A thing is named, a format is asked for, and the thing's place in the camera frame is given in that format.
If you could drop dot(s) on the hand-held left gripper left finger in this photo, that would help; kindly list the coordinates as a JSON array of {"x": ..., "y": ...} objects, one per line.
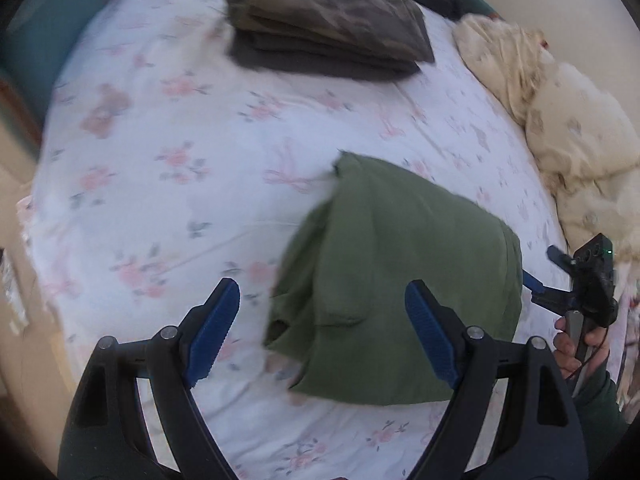
[{"x": 212, "y": 332}]

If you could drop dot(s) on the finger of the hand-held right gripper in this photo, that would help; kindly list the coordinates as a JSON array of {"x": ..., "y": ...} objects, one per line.
[
  {"x": 559, "y": 256},
  {"x": 542, "y": 291}
]

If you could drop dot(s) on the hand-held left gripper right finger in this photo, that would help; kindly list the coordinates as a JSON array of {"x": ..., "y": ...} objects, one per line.
[{"x": 430, "y": 332}]

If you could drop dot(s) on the green pants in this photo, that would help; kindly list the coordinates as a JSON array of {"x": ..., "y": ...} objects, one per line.
[{"x": 395, "y": 285}]

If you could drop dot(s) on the person's right forearm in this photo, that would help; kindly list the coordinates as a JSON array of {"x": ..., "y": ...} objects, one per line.
[{"x": 600, "y": 405}]

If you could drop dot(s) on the folded camouflage pants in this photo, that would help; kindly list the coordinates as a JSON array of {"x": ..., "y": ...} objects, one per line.
[{"x": 325, "y": 15}]

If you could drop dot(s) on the person's right hand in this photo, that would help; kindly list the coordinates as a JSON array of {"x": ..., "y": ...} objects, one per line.
[{"x": 567, "y": 347}]

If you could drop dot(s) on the cream bear print duvet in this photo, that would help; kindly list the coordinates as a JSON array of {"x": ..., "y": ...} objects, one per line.
[{"x": 570, "y": 110}]

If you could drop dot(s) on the floral white bed sheet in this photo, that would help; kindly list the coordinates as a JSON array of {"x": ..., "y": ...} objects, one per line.
[{"x": 175, "y": 160}]

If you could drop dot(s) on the teal bed end cushion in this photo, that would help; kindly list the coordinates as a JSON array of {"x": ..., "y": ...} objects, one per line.
[{"x": 55, "y": 25}]

